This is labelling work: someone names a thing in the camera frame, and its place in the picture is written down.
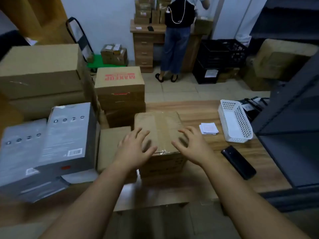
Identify dark metal shelf rack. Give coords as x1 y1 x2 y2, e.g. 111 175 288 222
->
250 0 319 44
251 51 319 213

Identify green platform trolley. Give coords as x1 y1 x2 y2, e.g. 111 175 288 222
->
65 17 128 72

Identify person's left hand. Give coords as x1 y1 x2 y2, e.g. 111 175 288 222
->
113 127 158 172

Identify white plastic bag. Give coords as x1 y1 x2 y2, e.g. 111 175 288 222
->
235 34 252 47

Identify stack of large cardboard boxes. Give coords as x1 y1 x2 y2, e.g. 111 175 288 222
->
0 0 75 45

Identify person's right hand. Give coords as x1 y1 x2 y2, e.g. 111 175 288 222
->
171 126 217 168

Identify black plastic crates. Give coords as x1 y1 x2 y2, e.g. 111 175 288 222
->
192 59 220 84

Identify brown taped cardboard parcel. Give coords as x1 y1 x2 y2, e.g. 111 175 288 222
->
134 111 189 178

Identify wooden drawer desk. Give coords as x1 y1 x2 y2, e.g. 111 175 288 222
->
130 19 212 73

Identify person's right forearm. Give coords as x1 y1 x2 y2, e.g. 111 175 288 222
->
201 156 312 239

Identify small labelled cardboard box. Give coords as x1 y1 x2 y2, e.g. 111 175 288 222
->
100 43 116 56

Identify medium taped cardboard box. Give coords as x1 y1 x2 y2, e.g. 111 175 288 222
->
103 48 128 66

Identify person's left forearm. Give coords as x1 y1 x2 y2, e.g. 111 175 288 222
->
39 161 140 239

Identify black office chair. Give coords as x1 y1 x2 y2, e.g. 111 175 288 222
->
0 30 30 60

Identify black handheld scanner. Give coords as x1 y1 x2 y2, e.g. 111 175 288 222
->
221 145 257 181

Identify black plastic crate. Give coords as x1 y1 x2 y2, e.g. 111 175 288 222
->
219 39 250 69
200 40 234 69

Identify small plain cardboard box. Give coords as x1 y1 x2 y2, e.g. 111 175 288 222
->
97 126 138 182

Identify stack of white stickers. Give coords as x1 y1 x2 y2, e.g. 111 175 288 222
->
199 122 219 135

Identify red printed cardboard box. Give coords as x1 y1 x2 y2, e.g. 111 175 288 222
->
94 66 146 111

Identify white standing air conditioner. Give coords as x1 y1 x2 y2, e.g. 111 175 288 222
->
234 0 268 46

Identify black scanners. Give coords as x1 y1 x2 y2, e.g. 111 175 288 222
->
239 101 255 121

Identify stack of small cardboard boxes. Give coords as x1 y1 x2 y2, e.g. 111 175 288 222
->
134 0 172 25

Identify black flat device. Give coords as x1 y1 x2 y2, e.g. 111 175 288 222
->
245 98 263 113
252 96 271 108

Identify white perforated plastic tray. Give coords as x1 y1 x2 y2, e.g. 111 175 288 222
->
218 100 254 143

